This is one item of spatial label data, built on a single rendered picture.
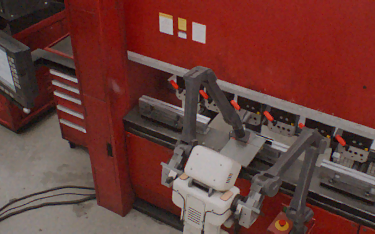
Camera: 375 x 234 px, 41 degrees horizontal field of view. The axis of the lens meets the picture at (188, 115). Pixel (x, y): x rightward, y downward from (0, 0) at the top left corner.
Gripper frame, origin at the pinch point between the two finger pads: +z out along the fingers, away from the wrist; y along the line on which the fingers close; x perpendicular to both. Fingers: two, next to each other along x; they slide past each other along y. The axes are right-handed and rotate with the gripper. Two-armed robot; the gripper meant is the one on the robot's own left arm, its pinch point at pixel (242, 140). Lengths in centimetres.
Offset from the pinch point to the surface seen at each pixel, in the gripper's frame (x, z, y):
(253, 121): -10.7, -7.1, -2.7
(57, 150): 32, 96, 179
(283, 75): -27.3, -37.5, -16.8
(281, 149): -6.0, 8.2, -20.1
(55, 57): 0, -23, 129
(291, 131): -11.6, -8.3, -25.1
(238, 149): 6.6, -2.0, -0.6
